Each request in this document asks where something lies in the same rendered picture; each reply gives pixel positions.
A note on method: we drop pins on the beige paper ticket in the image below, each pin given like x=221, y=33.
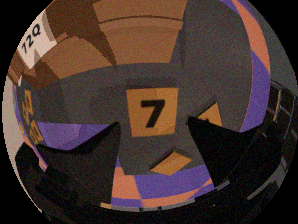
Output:
x=36, y=41

